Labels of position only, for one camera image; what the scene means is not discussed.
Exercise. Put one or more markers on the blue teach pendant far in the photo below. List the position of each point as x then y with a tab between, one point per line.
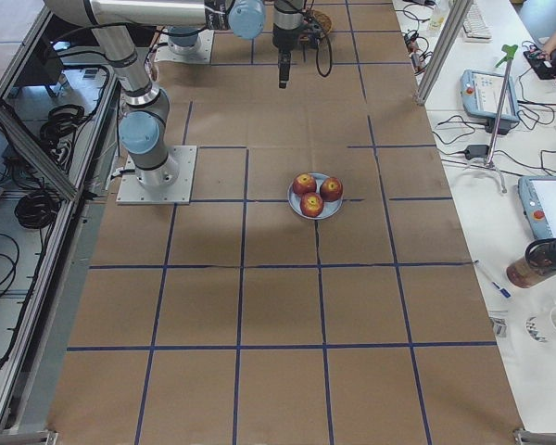
480	95

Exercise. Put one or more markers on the black power adapter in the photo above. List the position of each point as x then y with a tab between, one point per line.
479	151

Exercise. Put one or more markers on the red apple on plate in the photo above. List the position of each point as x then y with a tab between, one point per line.
311	205
331	189
304	183

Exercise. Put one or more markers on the red apple on plate right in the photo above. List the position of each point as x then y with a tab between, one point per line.
331	189

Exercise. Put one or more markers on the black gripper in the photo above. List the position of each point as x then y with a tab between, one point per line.
284	40

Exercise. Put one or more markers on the blue teach pendant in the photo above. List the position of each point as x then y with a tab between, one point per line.
538	197
480	95

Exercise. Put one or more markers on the light blue plate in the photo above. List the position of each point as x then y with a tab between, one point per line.
330	208

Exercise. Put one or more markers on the white blue pen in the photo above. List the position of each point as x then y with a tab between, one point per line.
492	279

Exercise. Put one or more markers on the blue teach pendant near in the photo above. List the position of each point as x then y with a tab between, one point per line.
538	197

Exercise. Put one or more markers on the clear plastic bottle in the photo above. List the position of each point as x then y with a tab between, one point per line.
438	16

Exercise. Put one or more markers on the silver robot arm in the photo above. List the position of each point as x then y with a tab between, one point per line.
142	130

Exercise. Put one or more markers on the aluminium frame post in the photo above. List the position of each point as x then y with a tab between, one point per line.
444	41

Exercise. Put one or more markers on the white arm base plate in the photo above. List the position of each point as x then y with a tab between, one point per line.
187	50
172	183

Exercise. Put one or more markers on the green tipped metal pole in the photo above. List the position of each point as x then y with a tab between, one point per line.
509	51

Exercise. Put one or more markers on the red apple on plate back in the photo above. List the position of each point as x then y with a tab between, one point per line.
304	183

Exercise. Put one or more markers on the red apple on plate front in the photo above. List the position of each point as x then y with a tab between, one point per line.
311	205

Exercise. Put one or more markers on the brown drink bottle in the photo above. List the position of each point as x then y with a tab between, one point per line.
537	264

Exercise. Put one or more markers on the brown wicker basket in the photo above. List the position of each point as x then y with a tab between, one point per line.
323	19

